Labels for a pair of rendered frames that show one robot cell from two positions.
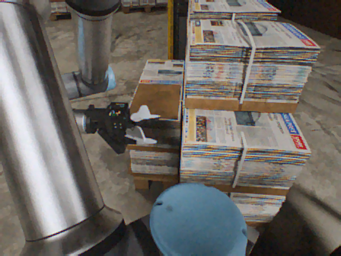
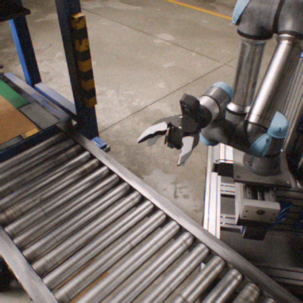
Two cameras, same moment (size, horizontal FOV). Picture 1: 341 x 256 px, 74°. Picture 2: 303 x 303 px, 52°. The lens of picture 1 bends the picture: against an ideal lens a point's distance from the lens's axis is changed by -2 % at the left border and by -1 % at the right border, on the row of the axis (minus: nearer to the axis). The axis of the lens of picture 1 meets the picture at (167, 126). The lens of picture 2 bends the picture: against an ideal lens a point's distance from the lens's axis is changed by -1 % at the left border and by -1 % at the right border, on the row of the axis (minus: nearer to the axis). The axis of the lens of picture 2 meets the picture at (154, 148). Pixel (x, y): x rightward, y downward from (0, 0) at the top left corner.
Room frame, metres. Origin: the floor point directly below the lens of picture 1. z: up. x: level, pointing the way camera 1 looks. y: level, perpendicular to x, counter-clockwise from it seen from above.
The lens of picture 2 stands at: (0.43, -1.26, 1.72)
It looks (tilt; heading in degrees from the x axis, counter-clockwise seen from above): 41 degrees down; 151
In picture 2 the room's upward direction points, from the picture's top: straight up
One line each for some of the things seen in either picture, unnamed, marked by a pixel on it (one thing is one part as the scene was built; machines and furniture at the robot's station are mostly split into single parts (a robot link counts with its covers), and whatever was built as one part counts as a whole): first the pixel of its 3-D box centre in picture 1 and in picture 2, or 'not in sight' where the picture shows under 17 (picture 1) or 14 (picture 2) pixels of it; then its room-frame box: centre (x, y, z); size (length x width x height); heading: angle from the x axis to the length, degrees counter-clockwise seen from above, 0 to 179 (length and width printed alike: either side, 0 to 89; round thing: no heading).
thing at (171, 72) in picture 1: (161, 120); not in sight; (1.28, 0.04, 0.30); 0.76 x 0.30 x 0.60; 175
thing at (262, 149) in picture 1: (214, 129); not in sight; (1.05, -0.28, 0.42); 1.17 x 0.39 x 0.83; 175
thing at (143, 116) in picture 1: (145, 113); not in sight; (0.57, 0.07, 0.88); 0.09 x 0.03 x 0.06; 112
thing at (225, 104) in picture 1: (205, 84); not in sight; (0.80, -0.15, 0.86); 0.29 x 0.16 x 0.04; 175
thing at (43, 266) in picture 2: not in sight; (92, 230); (-0.23, -1.15, 0.77); 0.47 x 0.05 x 0.05; 106
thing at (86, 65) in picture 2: not in sight; (84, 63); (-0.92, -0.89, 1.05); 0.05 x 0.05 x 0.45; 16
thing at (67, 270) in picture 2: not in sight; (103, 241); (-0.17, -1.13, 0.77); 0.47 x 0.05 x 0.05; 106
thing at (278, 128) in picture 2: not in sight; (268, 130); (-0.18, -0.43, 0.98); 0.13 x 0.12 x 0.14; 26
